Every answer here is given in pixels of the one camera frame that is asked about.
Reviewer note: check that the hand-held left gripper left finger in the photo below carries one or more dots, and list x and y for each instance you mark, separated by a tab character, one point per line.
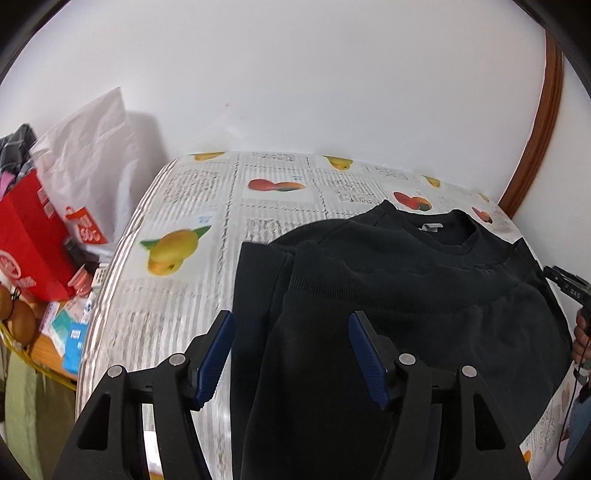
212	360

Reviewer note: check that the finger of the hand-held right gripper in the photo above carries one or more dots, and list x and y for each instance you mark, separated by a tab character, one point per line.
556	276

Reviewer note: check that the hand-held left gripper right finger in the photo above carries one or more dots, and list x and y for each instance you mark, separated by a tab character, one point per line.
367	360

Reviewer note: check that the black sweatshirt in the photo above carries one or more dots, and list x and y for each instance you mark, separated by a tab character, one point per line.
415	295

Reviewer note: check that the person's right hand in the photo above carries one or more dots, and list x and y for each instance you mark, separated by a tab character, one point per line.
581	339

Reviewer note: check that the person's blue denim clothing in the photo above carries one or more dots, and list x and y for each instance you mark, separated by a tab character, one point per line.
579	424

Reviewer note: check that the light blue packet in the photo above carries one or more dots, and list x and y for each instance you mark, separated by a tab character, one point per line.
75	348

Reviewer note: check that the white teal packet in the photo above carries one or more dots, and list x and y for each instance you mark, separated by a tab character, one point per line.
67	318

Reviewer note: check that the pink plastic item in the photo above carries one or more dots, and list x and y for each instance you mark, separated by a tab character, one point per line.
81	281

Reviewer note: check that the fruit print tablecloth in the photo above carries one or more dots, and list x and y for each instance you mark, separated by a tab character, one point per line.
184	207

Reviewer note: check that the wooden nightstand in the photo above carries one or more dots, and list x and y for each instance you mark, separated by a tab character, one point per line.
46	357

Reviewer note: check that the yellow basket rim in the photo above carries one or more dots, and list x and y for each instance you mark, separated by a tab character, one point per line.
37	364

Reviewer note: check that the green blanket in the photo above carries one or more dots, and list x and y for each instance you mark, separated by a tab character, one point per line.
32	424

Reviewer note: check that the brown round fruit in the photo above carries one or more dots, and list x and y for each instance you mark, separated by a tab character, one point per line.
4	302
22	321

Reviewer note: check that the red paper bag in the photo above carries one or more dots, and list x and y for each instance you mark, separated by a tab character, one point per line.
32	240

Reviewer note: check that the white plastic shopping bag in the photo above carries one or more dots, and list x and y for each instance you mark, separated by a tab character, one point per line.
92	157

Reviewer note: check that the grey plaid cloth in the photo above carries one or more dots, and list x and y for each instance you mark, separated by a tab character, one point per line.
16	147

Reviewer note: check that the brown wooden door frame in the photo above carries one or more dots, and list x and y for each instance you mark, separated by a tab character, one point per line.
542	129

